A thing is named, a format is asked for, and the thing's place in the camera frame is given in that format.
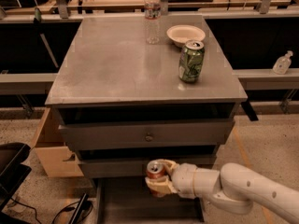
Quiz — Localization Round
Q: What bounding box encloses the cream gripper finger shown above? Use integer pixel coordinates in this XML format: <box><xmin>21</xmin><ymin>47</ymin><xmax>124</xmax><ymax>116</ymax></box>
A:
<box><xmin>155</xmin><ymin>159</ymin><xmax>179</xmax><ymax>175</ymax></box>
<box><xmin>145</xmin><ymin>175</ymin><xmax>178</xmax><ymax>195</ymax></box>

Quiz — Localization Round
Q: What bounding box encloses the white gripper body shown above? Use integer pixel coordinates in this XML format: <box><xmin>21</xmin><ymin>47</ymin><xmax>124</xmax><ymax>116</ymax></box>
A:
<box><xmin>171</xmin><ymin>163</ymin><xmax>197</xmax><ymax>199</ymax></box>

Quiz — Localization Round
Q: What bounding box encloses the red coke can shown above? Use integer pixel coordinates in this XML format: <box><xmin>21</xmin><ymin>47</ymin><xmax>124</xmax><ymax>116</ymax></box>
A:
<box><xmin>145</xmin><ymin>160</ymin><xmax>168</xmax><ymax>199</ymax></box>

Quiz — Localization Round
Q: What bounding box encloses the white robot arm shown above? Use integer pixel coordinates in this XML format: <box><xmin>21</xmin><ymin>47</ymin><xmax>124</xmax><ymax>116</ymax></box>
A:
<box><xmin>145</xmin><ymin>160</ymin><xmax>299</xmax><ymax>224</ymax></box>

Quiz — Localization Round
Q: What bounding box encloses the open bottom grey drawer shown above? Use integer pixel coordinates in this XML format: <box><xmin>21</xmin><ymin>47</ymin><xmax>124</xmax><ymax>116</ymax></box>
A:
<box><xmin>95</xmin><ymin>176</ymin><xmax>205</xmax><ymax>224</ymax></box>

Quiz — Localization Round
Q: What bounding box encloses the top grey drawer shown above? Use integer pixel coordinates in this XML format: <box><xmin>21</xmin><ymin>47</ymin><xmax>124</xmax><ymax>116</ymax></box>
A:
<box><xmin>59</xmin><ymin>119</ymin><xmax>235</xmax><ymax>151</ymax></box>

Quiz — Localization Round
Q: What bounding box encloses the middle grey drawer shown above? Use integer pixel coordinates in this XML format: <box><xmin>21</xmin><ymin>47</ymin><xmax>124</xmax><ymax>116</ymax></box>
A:
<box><xmin>76</xmin><ymin>154</ymin><xmax>217</xmax><ymax>179</ymax></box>

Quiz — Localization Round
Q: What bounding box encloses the grey metal drawer cabinet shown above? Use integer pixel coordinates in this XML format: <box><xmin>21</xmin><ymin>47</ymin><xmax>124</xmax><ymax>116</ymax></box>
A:
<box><xmin>44</xmin><ymin>13</ymin><xmax>249</xmax><ymax>224</ymax></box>

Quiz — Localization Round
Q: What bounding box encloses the green soda can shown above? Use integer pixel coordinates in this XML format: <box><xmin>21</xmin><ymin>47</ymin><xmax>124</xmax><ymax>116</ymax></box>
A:
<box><xmin>178</xmin><ymin>40</ymin><xmax>205</xmax><ymax>83</ymax></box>

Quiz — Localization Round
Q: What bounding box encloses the light wooden box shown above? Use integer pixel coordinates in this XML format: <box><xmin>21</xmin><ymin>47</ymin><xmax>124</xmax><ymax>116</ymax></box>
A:
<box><xmin>32</xmin><ymin>108</ymin><xmax>83</xmax><ymax>177</ymax></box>

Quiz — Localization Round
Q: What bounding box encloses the white paper bowl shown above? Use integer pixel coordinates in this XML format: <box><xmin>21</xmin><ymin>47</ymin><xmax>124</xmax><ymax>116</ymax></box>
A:
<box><xmin>166</xmin><ymin>25</ymin><xmax>206</xmax><ymax>48</ymax></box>

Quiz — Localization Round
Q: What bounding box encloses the black chair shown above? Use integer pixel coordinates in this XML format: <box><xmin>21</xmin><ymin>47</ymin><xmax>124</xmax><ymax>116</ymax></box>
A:
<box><xmin>0</xmin><ymin>143</ymin><xmax>31</xmax><ymax>211</ymax></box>

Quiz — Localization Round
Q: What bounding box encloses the hand sanitizer bottle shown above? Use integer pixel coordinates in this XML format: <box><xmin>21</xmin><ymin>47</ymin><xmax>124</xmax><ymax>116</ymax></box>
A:
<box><xmin>273</xmin><ymin>50</ymin><xmax>293</xmax><ymax>75</ymax></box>

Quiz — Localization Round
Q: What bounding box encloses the clear plastic water bottle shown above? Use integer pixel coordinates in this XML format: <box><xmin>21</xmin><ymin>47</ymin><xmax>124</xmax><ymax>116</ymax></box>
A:
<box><xmin>144</xmin><ymin>0</ymin><xmax>161</xmax><ymax>44</ymax></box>

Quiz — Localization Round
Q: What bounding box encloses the black floor cable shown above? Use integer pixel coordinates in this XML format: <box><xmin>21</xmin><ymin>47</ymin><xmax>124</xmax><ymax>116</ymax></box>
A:
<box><xmin>8</xmin><ymin>192</ymin><xmax>94</xmax><ymax>224</ymax></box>

